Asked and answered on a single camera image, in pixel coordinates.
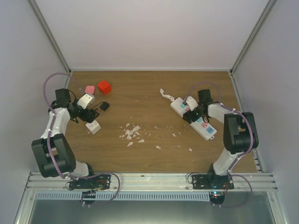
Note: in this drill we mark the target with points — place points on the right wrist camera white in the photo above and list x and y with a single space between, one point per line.
192 103

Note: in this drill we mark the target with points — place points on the red cube socket adapter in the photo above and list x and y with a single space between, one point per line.
104 87

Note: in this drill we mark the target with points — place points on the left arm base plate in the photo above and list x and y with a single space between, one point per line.
101 182

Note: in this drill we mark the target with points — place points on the aluminium rail front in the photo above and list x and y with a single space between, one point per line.
160 182

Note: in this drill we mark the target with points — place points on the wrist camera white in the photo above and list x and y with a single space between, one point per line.
85 100
192 103

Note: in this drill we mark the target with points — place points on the white cartoon cube adapter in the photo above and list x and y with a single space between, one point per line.
93 127

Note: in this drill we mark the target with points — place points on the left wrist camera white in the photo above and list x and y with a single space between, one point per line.
85 100

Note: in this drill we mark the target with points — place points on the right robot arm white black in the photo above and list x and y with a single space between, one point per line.
239 133

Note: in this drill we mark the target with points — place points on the white power strip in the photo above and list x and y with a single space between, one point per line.
205 130

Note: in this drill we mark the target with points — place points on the slotted cable duct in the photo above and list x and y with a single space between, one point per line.
132 196

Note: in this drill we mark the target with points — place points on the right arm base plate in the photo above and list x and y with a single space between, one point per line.
214 182

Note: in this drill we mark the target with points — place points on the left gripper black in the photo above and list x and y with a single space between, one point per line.
91 116

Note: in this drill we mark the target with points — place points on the pink plug adapter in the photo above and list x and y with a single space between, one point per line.
90 89

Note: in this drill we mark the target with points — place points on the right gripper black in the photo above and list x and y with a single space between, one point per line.
188 116

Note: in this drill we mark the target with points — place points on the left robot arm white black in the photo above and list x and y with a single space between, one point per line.
52 152

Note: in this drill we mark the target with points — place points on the black plug adapter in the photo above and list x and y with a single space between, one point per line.
102 106

